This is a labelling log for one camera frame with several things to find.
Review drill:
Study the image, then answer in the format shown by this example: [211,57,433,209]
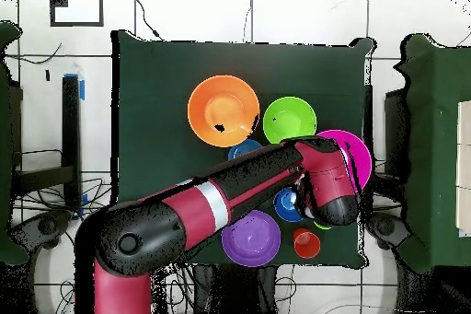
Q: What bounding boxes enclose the orange plastic bowl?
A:
[187,75,261,148]

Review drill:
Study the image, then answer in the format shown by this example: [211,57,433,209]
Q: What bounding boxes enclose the pink plastic bowl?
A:
[316,129,373,192]

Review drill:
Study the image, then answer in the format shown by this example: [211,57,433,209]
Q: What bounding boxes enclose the light blue plastic bowl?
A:
[227,138,264,161]

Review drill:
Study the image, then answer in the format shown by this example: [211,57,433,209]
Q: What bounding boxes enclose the green plastic bowl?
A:
[262,96,318,145]

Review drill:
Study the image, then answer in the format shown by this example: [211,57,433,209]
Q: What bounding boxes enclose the dark blue plastic bowl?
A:
[272,186,306,224]

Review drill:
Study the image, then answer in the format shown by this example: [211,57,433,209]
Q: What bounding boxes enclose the purple plastic bowl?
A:
[221,209,281,268]

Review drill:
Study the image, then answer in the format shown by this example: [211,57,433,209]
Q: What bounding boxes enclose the dark green table cloth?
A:
[110,29,377,269]

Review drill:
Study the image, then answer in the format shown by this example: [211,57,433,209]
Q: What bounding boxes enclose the orange plastic cup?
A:
[293,227,322,260]

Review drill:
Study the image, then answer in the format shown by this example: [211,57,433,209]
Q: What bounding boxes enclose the green cloth side table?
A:
[0,20,29,265]
[393,32,471,274]

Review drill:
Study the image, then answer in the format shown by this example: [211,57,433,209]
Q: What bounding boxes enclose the beige boxes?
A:
[455,99,471,238]

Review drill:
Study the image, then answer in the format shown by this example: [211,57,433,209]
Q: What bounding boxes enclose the black floor cable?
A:
[128,0,164,41]

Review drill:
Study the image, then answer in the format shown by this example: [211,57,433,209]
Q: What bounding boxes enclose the black upright post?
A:
[61,74,83,212]

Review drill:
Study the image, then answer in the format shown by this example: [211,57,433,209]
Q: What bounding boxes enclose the black pedestal leg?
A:
[8,210,75,314]
[365,212,411,252]

